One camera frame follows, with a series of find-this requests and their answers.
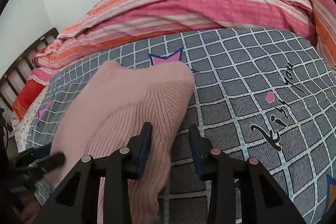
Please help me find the dark wooden headboard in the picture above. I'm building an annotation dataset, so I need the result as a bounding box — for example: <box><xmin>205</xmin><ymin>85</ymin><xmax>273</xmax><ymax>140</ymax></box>
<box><xmin>0</xmin><ymin>27</ymin><xmax>60</xmax><ymax>132</ymax></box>

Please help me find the pink striped quilt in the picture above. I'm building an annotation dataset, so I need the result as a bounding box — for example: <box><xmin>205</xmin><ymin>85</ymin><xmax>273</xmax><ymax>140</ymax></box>
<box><xmin>31</xmin><ymin>0</ymin><xmax>319</xmax><ymax>69</ymax></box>

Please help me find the grey checked bed sheet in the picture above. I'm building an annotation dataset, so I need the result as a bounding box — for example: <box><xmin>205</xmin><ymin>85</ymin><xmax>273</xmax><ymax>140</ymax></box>
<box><xmin>25</xmin><ymin>28</ymin><xmax>336</xmax><ymax>224</ymax></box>

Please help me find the pink knitted sweater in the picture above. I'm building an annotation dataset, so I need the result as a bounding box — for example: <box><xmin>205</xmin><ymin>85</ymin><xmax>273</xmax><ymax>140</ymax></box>
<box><xmin>49</xmin><ymin>60</ymin><xmax>195</xmax><ymax>224</ymax></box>

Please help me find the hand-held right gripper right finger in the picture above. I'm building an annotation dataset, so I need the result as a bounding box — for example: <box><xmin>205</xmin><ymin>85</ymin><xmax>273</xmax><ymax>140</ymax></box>
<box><xmin>188</xmin><ymin>124</ymin><xmax>306</xmax><ymax>224</ymax></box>

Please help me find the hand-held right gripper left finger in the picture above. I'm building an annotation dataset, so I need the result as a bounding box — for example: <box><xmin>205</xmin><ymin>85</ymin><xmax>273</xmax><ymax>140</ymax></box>
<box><xmin>34</xmin><ymin>122</ymin><xmax>153</xmax><ymax>224</ymax></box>

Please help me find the red cloth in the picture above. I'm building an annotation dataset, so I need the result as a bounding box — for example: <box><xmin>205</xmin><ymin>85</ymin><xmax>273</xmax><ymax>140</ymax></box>
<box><xmin>12</xmin><ymin>78</ymin><xmax>45</xmax><ymax>122</ymax></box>

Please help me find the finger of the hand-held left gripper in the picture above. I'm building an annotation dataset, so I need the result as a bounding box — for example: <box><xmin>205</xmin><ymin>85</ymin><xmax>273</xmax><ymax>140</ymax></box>
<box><xmin>38</xmin><ymin>152</ymin><xmax>66</xmax><ymax>170</ymax></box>

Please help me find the pink orange striped pillow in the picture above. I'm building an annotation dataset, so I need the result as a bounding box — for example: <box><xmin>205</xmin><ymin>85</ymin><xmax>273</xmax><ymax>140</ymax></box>
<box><xmin>310</xmin><ymin>0</ymin><xmax>336</xmax><ymax>67</ymax></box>

